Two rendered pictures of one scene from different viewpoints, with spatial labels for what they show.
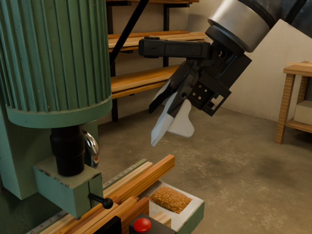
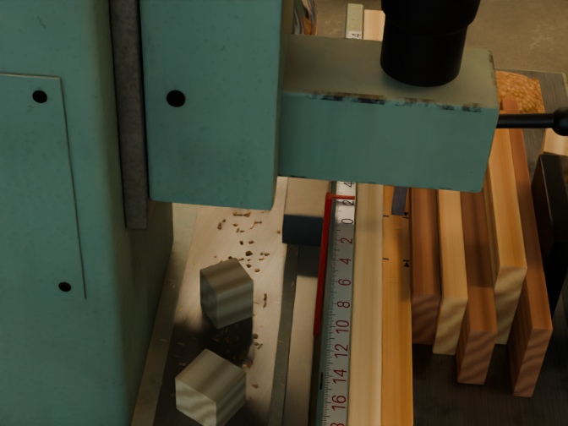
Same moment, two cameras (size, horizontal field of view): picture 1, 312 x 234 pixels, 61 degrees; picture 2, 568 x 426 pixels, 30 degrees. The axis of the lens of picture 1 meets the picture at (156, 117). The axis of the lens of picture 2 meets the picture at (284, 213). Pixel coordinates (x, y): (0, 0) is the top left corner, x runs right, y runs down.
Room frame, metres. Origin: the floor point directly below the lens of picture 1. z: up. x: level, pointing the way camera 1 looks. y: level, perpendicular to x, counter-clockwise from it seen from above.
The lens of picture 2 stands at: (0.02, 0.56, 1.45)
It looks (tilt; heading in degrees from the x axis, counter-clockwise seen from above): 41 degrees down; 325
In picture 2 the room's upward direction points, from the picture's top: 3 degrees clockwise
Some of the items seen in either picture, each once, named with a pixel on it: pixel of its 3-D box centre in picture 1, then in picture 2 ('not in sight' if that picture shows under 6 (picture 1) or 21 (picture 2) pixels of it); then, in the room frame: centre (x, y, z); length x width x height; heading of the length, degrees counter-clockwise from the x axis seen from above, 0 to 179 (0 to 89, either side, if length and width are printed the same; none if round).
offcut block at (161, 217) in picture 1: (159, 226); (559, 161); (0.46, -0.01, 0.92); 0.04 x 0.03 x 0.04; 133
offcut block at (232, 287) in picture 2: not in sight; (226, 292); (0.55, 0.25, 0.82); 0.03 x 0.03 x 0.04; 86
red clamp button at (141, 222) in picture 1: (142, 224); not in sight; (0.36, 0.02, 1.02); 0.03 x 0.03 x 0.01
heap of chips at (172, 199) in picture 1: (170, 196); (488, 88); (0.58, -0.04, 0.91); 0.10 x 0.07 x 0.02; 53
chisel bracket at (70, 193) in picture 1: (68, 185); (380, 119); (0.46, 0.18, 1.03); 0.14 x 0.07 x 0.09; 53
